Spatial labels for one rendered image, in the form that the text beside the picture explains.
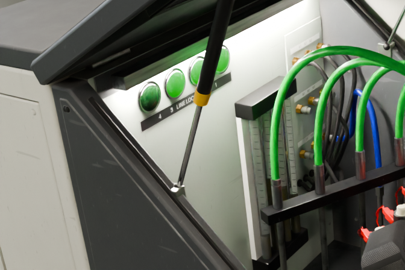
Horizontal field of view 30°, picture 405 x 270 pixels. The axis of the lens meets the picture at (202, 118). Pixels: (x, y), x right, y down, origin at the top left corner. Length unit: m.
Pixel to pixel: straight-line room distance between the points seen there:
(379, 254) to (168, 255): 0.64
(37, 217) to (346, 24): 0.70
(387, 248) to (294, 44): 1.06
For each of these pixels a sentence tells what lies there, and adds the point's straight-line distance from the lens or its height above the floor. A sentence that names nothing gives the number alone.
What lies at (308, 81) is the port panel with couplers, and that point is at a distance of 1.54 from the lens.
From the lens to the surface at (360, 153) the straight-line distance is 1.42.
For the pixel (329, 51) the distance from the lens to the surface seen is 1.17.
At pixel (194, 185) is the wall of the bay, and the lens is 1.30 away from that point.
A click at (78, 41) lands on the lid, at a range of 0.97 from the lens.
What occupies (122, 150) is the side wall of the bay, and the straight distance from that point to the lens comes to 1.02.
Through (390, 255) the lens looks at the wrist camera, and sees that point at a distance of 0.44.
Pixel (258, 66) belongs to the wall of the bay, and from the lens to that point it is 1.39.
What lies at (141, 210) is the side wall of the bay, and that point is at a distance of 1.04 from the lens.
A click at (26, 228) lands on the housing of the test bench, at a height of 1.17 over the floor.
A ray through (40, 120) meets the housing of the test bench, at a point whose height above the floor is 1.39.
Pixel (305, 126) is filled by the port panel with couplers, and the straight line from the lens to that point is 1.56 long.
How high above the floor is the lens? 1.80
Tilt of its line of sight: 23 degrees down
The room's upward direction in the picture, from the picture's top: 8 degrees counter-clockwise
